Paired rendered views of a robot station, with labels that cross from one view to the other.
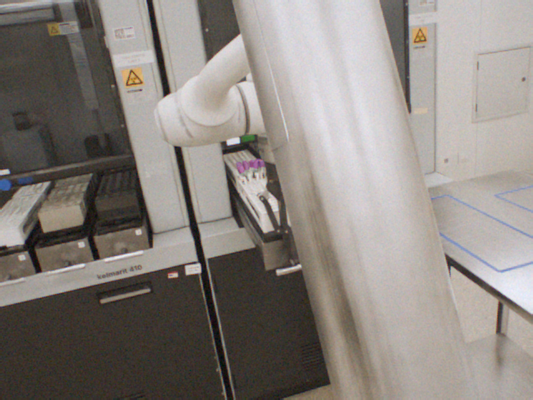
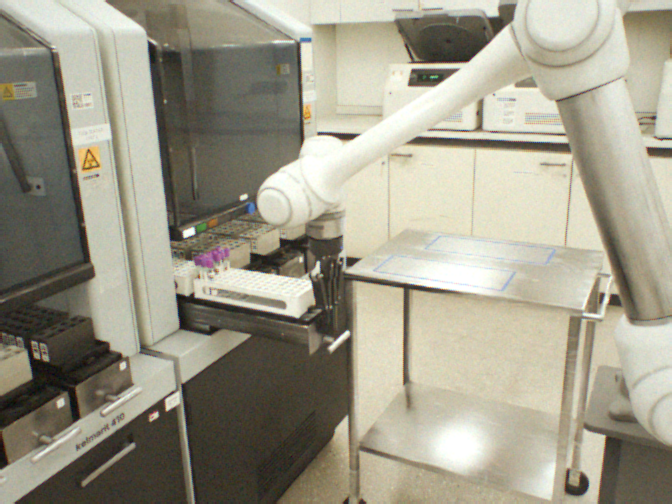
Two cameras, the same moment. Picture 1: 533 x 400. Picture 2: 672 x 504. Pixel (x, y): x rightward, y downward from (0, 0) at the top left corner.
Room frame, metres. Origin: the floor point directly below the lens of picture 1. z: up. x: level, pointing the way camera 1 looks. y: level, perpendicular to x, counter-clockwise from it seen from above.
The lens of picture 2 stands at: (0.02, 0.96, 1.40)
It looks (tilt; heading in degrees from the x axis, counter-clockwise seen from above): 18 degrees down; 310
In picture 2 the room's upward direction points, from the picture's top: 2 degrees counter-clockwise
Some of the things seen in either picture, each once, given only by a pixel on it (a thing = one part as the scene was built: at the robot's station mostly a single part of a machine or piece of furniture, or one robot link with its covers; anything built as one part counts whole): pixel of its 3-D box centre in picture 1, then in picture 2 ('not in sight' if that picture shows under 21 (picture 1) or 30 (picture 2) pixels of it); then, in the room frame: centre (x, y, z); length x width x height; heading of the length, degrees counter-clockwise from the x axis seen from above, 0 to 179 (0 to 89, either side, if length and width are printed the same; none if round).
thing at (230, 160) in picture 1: (243, 171); (155, 274); (1.40, 0.06, 0.83); 0.30 x 0.10 x 0.06; 12
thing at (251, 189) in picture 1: (267, 201); (255, 292); (1.09, 0.00, 0.83); 0.30 x 0.10 x 0.06; 12
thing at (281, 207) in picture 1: (281, 208); (324, 285); (0.89, -0.03, 0.89); 0.04 x 0.01 x 0.11; 12
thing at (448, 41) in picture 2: not in sight; (445, 69); (2.02, -2.46, 1.22); 0.62 x 0.56 x 0.64; 100
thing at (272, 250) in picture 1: (258, 203); (211, 304); (1.22, 0.03, 0.78); 0.73 x 0.14 x 0.09; 12
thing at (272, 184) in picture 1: (284, 179); (326, 254); (0.90, -0.04, 0.96); 0.08 x 0.07 x 0.09; 102
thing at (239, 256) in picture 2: not in sight; (234, 258); (1.29, -0.11, 0.85); 0.12 x 0.02 x 0.06; 103
